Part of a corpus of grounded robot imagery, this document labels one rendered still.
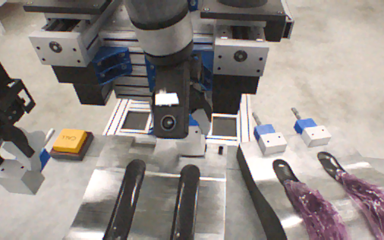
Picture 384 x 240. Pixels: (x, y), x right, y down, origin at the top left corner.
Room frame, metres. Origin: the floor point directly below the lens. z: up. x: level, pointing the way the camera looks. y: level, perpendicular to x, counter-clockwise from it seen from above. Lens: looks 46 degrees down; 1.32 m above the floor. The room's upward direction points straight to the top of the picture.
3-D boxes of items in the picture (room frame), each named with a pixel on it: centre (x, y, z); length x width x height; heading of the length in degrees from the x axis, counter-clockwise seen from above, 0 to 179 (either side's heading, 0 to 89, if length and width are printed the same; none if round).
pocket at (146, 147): (0.34, 0.11, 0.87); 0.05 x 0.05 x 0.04; 84
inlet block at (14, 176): (0.29, 0.30, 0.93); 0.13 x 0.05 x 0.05; 174
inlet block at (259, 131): (0.41, -0.17, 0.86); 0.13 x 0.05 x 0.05; 11
